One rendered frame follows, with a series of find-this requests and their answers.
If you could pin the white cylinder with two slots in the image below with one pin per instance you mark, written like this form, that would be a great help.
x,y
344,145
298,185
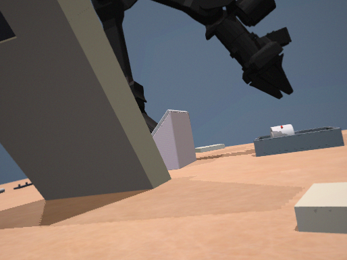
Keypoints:
x,y
284,130

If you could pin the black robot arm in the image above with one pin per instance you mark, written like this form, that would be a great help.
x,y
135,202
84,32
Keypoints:
x,y
220,22

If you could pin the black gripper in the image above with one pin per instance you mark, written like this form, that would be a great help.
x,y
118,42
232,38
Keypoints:
x,y
262,67

